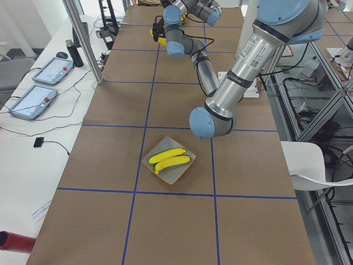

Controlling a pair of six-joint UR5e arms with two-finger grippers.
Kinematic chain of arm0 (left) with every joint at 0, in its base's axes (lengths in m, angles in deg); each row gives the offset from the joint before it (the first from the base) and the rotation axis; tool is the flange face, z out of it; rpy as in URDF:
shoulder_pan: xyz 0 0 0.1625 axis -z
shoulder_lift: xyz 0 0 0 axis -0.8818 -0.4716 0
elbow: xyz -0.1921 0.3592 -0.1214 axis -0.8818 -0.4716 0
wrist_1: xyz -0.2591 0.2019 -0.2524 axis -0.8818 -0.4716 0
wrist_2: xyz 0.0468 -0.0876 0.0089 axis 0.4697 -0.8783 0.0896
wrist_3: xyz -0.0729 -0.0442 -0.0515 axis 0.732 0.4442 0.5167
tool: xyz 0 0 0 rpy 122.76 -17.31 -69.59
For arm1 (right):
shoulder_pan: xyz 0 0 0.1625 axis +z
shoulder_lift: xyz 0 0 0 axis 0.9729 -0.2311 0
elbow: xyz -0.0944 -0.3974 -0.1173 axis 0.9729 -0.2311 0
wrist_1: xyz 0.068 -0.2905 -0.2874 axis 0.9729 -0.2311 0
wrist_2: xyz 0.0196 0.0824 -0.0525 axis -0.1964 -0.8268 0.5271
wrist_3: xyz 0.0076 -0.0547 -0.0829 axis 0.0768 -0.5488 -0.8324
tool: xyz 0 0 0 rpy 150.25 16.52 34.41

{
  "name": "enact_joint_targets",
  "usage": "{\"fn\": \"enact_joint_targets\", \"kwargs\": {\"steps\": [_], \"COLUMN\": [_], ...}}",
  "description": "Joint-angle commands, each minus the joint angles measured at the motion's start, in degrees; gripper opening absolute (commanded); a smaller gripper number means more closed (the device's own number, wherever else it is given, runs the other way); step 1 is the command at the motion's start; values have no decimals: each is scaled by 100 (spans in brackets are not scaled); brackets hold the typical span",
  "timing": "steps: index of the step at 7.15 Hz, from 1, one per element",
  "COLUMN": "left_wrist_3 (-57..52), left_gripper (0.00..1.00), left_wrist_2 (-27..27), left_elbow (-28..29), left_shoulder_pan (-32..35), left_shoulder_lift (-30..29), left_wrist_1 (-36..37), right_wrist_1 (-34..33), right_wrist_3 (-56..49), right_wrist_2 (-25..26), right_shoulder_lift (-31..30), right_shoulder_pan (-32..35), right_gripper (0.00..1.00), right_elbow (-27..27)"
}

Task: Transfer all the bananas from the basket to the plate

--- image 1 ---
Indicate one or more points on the blue teach pendant near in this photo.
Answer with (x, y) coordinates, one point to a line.
(34, 102)

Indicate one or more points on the blue teach pendant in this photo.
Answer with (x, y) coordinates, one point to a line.
(54, 71)
(34, 102)

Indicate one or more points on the brown wicker basket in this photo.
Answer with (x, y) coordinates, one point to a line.
(184, 18)

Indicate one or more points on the small black box device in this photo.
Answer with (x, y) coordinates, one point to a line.
(38, 142)

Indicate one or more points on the yellow banana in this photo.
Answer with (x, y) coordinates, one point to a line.
(166, 154)
(172, 161)

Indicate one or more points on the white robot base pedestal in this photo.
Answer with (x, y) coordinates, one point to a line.
(247, 31)

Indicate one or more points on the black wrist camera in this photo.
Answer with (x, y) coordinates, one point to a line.
(155, 28)

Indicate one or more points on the red cylinder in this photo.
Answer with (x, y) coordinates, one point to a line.
(16, 242)

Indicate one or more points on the blue teach pendant far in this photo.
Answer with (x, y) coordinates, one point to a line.
(54, 71)

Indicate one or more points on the black computer mouse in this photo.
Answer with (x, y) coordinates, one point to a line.
(62, 55)

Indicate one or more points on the white chair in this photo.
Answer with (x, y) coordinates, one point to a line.
(305, 163)

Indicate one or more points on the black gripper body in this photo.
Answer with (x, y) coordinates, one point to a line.
(158, 32)
(166, 3)

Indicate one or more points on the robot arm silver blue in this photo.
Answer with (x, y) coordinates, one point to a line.
(277, 23)
(207, 11)

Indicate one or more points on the black water bottle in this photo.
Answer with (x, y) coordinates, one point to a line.
(73, 51)

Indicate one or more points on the aluminium frame post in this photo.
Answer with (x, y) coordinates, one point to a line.
(76, 22)

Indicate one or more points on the grey square plate orange rim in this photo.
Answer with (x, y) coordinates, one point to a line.
(171, 174)

